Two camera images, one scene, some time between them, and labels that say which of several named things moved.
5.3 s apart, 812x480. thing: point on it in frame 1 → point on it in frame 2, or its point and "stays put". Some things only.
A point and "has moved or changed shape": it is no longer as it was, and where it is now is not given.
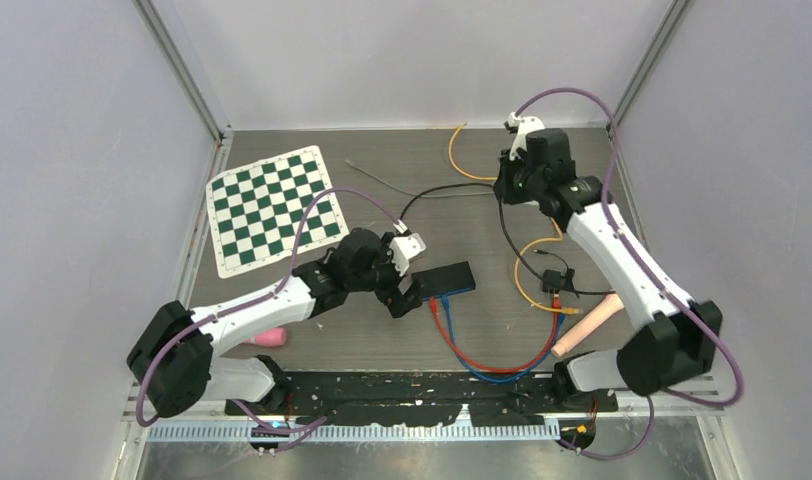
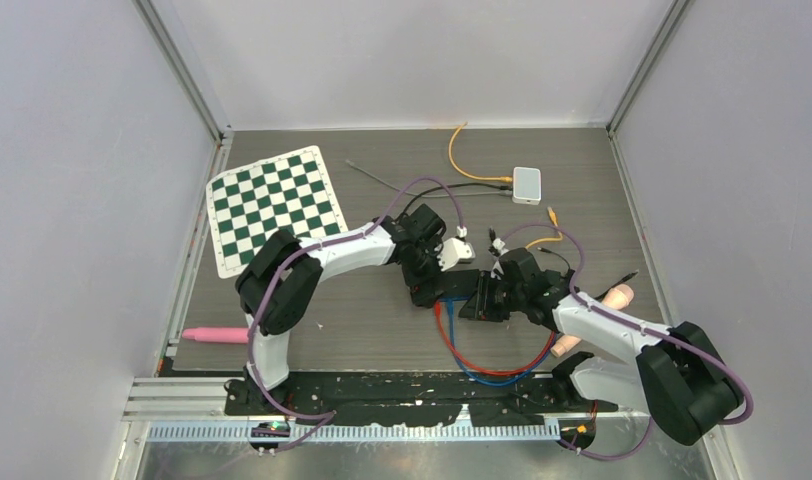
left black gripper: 398,302 → 431,249
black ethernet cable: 533,273 has moved or changed shape
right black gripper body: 520,183 → 516,295
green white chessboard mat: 255,213 stays put
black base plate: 427,398 stays put
